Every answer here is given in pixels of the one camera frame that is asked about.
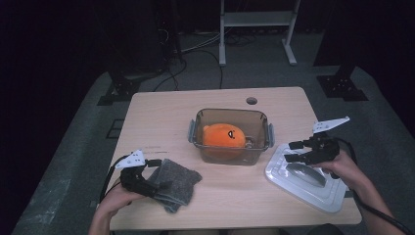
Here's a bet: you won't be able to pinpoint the hand-held gripper black cable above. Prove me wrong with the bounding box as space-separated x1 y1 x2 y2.
99 155 131 204
336 136 415 235

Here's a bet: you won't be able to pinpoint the person's right hand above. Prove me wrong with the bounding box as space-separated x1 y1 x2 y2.
314 150 361 190

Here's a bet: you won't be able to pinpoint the black stand base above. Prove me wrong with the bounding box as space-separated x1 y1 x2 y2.
96 70 143 107
315 63 370 102

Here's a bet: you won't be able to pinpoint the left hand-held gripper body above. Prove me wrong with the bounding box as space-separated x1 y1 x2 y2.
115 149 159 199

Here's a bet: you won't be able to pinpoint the grey fluffy cloth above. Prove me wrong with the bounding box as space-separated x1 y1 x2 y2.
148 158 204 214

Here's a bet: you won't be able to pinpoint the person's left hand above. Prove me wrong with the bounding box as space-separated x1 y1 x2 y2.
97 185 145 218

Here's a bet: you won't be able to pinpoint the black floor tape square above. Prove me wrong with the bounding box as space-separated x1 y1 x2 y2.
106 118 125 140

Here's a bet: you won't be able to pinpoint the white floor cables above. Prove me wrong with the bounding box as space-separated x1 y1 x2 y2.
179 30 223 55

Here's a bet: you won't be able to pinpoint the white metal stand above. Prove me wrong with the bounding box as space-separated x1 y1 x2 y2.
218 0 301 68

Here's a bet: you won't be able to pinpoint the right hand-held gripper black cable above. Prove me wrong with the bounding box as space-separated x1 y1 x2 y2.
336 136 415 235

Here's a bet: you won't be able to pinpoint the orange plush toy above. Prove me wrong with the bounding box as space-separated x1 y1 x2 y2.
202 122 247 161

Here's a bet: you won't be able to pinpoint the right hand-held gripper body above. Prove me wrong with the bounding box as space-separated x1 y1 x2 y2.
302 116 350 165

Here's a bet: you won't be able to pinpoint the black floor cable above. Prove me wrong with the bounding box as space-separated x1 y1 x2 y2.
190 48 224 90
152 58 189 93

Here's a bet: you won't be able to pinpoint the left hand-held gripper black cable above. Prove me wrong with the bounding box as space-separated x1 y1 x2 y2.
99 155 131 204

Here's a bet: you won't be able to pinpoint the brown translucent storage box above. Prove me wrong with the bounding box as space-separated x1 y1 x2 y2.
187 108 276 166

